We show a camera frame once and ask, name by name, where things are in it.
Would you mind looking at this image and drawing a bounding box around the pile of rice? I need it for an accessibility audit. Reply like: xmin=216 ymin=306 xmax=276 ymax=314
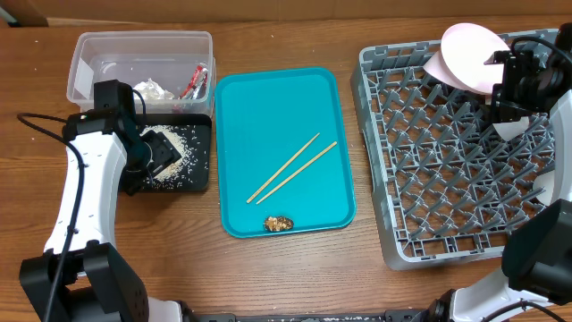
xmin=143 ymin=124 xmax=211 ymax=192

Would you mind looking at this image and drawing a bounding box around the white cup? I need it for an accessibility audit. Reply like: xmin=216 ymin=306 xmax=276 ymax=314
xmin=492 ymin=116 xmax=529 ymax=141

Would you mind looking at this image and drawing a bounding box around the white tissue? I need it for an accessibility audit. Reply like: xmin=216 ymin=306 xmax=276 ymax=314
xmin=133 ymin=78 xmax=174 ymax=100

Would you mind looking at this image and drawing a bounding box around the large white plate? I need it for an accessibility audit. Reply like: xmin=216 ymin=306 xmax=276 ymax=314
xmin=441 ymin=22 xmax=509 ymax=95

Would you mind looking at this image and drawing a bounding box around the red snack wrapper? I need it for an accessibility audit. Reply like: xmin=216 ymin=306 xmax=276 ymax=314
xmin=179 ymin=64 xmax=209 ymax=99

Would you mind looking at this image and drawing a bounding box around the brown food scrap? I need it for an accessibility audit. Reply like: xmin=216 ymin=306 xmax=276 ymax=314
xmin=264 ymin=216 xmax=294 ymax=233

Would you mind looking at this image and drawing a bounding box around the wooden chopstick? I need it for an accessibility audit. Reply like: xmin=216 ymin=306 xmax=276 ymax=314
xmin=246 ymin=132 xmax=320 ymax=204
xmin=256 ymin=141 xmax=338 ymax=205

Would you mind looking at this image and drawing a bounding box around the small white bowl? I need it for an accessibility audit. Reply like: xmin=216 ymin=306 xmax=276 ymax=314
xmin=423 ymin=51 xmax=457 ymax=87

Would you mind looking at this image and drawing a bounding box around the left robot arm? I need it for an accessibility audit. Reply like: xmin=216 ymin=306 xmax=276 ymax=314
xmin=19 ymin=80 xmax=193 ymax=321

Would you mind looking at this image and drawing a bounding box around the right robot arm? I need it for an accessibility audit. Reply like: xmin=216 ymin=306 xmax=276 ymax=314
xmin=426 ymin=23 xmax=571 ymax=321

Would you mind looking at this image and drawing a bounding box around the grey dishwasher rack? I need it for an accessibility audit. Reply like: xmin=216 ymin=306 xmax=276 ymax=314
xmin=351 ymin=29 xmax=559 ymax=270

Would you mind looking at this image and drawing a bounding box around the black plastic tray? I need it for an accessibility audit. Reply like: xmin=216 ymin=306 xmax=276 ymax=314
xmin=120 ymin=114 xmax=212 ymax=195

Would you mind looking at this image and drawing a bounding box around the clear plastic bin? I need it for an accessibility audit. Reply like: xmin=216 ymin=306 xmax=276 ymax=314
xmin=66 ymin=30 xmax=216 ymax=117

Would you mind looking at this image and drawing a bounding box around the teal serving tray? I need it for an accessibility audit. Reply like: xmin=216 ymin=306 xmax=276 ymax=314
xmin=214 ymin=67 xmax=357 ymax=239

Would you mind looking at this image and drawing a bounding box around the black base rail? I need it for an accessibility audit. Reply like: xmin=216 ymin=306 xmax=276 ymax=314
xmin=182 ymin=289 xmax=455 ymax=322

